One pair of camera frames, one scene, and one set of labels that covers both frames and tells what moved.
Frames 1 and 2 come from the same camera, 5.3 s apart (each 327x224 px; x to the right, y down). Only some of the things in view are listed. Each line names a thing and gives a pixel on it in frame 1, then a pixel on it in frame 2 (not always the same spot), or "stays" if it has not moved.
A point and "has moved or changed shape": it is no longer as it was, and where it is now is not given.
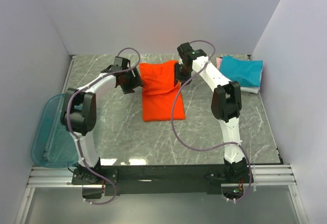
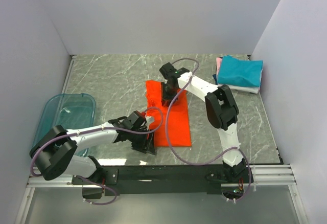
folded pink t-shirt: x=218 y=61 stays
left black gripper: x=136 y=82 -> x=145 y=145
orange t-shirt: x=161 y=99 has moved or changed shape
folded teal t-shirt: x=248 y=73 stays
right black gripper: x=178 y=76 -> x=165 y=97
